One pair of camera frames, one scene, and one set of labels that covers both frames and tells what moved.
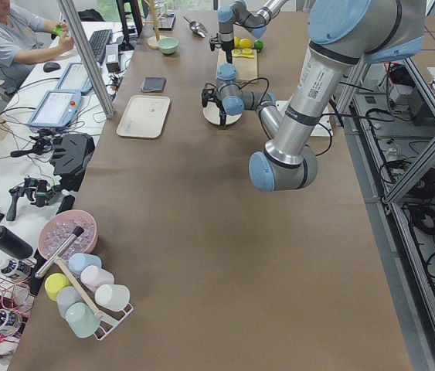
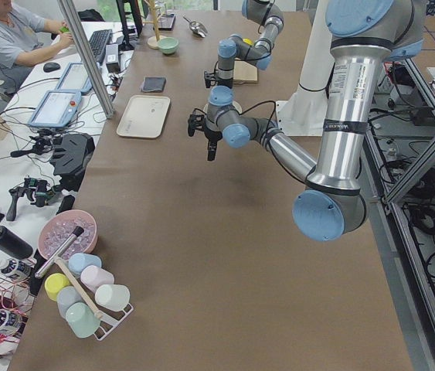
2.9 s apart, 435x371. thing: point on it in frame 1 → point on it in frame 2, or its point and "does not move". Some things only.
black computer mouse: x=50 y=66 does not move
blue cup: x=77 y=262 does not move
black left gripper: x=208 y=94 → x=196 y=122
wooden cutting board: x=246 y=68 does not move
